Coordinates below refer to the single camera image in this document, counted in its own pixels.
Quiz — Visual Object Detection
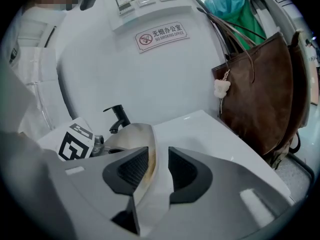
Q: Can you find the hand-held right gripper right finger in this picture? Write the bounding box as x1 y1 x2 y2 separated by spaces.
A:
154 146 298 240

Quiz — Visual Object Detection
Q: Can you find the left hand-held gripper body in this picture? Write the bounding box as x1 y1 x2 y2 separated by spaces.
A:
55 116 126 162

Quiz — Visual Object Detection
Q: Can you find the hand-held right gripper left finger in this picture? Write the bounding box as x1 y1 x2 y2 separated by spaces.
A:
46 145 150 240

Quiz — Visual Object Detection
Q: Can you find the black faucet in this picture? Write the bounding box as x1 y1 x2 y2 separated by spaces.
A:
102 104 132 135

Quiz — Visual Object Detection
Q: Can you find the white sink basin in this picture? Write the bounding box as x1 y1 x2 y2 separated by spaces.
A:
37 109 296 237

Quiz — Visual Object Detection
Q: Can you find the brown leather bag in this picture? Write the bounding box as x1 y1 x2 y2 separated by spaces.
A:
211 31 311 157

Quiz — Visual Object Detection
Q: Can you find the white bear bag charm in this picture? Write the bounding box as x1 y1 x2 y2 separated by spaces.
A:
213 70 231 100

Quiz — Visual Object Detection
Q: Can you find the person in white coat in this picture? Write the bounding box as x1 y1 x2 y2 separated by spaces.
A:
0 5 71 165

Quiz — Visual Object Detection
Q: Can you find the row of hanging clothes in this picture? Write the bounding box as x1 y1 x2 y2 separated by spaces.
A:
203 0 316 60

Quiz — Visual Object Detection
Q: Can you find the no smoking wall sign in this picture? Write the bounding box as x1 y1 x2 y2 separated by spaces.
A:
135 23 190 54

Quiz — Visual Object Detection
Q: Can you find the white wall unit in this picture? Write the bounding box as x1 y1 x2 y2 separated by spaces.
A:
107 0 193 33

